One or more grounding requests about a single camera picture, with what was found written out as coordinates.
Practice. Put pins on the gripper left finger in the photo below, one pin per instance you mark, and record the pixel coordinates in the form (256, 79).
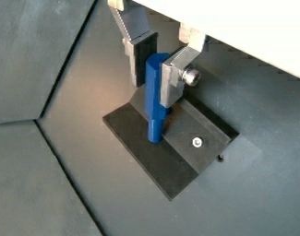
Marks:
(138, 38)

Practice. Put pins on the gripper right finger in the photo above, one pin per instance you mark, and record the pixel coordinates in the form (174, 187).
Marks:
(177, 73)

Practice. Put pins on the blue peg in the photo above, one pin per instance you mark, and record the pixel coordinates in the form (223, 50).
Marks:
(155, 111)

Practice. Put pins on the black angle bracket fixture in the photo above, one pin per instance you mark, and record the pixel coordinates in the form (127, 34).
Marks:
(195, 137)

